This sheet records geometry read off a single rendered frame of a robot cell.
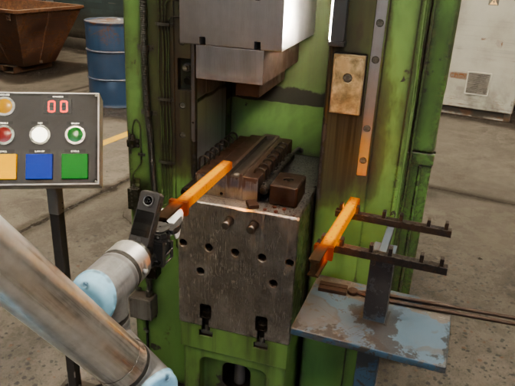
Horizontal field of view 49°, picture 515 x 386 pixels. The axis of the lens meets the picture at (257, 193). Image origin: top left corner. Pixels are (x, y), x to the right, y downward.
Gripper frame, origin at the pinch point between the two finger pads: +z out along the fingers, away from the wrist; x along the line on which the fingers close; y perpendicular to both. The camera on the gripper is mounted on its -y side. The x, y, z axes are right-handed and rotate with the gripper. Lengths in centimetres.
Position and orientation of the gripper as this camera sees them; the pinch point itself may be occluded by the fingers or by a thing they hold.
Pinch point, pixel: (175, 208)
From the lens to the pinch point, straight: 131.2
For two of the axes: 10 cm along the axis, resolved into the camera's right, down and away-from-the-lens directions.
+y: -0.5, 9.1, 4.1
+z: 3.0, -3.8, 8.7
